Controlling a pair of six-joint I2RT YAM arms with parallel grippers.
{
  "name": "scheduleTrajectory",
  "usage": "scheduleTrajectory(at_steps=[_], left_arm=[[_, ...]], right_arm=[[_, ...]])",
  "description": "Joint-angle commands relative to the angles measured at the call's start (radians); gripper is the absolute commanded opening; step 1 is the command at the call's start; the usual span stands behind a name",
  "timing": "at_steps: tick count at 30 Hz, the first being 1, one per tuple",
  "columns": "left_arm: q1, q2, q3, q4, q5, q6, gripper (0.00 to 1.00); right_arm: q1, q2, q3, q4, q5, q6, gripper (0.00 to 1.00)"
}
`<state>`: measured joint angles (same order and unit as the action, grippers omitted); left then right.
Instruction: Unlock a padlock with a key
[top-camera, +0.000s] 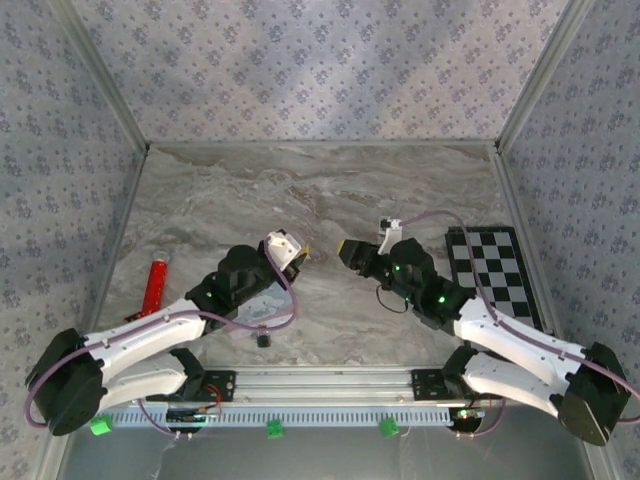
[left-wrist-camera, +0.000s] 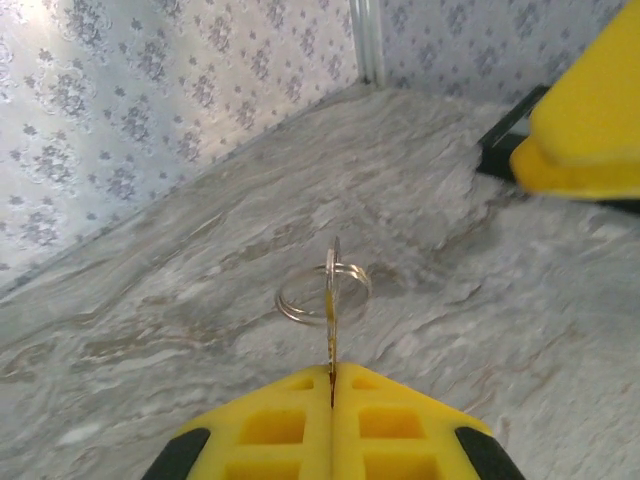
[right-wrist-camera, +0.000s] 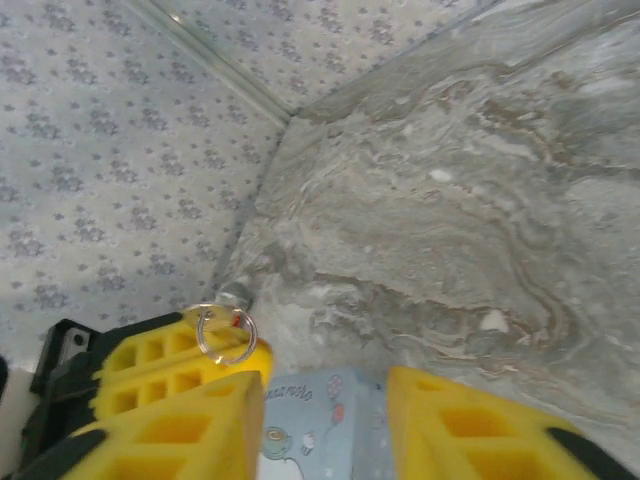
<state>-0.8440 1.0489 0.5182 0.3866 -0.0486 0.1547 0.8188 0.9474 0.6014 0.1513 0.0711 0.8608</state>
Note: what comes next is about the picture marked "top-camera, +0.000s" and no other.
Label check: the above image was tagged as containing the thin black gripper wire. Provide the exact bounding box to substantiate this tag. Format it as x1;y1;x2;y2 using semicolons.
376;287;409;314

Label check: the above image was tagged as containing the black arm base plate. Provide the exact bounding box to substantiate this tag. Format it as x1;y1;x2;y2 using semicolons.
189;369;237;402
411;369;451;401

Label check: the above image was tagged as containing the black and grey checkerboard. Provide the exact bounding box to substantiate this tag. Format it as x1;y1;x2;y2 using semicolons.
444;225;554;334

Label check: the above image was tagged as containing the aluminium corner post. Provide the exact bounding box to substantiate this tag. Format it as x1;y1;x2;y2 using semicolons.
47;0;151;154
494;0;599;154

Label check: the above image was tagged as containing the grey metal sheet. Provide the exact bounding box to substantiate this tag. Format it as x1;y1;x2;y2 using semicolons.
59;424;596;480

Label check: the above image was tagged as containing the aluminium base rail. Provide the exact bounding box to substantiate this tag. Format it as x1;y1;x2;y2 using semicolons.
199;367;451;404

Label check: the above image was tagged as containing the aluminium side rail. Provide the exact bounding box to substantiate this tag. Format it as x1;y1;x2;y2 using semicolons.
79;147;151;334
492;147;559;335

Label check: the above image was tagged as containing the grey slotted cable duct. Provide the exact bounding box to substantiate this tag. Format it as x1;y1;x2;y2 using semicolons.
107;403;481;429

